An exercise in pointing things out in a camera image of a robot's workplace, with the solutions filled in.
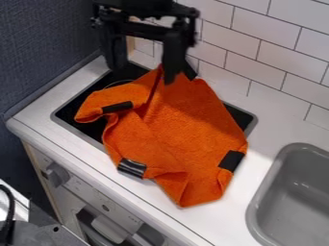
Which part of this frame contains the toy sink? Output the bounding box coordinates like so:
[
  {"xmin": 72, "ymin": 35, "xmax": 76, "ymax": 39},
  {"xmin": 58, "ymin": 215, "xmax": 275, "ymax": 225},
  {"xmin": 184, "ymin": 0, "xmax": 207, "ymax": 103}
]
[{"xmin": 245, "ymin": 142, "xmax": 329, "ymax": 246}]

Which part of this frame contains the orange cloth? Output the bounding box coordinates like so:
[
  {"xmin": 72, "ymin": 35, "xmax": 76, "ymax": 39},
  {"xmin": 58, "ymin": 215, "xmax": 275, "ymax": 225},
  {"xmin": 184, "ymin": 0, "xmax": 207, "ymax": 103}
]
[{"xmin": 73, "ymin": 62, "xmax": 250, "ymax": 209}]

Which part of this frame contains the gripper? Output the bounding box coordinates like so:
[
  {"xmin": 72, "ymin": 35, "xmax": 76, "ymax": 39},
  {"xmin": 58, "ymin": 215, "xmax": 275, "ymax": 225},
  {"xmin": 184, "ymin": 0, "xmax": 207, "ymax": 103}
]
[{"xmin": 89, "ymin": 0, "xmax": 202, "ymax": 86}]

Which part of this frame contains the toy stove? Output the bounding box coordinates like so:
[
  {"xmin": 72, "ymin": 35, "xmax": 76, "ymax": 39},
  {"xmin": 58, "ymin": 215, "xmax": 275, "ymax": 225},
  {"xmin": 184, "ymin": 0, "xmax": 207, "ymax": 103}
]
[{"xmin": 50, "ymin": 61, "xmax": 260, "ymax": 152}]

